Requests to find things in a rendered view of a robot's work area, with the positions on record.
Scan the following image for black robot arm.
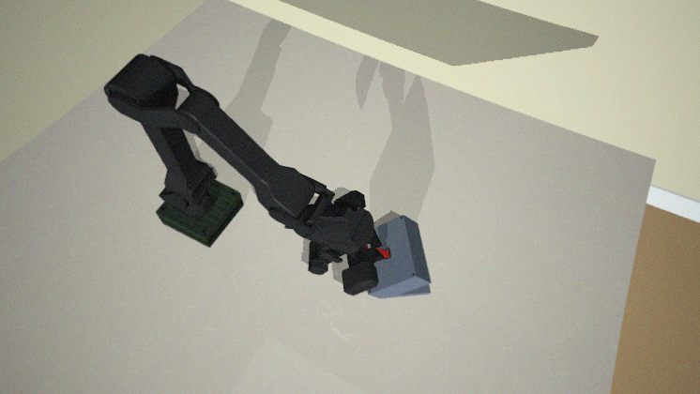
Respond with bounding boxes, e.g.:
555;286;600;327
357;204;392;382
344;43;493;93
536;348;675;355
104;53;374;275

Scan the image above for blue-grey sloped panel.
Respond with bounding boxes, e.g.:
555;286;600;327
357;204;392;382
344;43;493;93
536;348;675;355
368;215;432;299

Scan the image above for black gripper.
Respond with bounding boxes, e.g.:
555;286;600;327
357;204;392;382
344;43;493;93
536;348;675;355
320;190;385;296

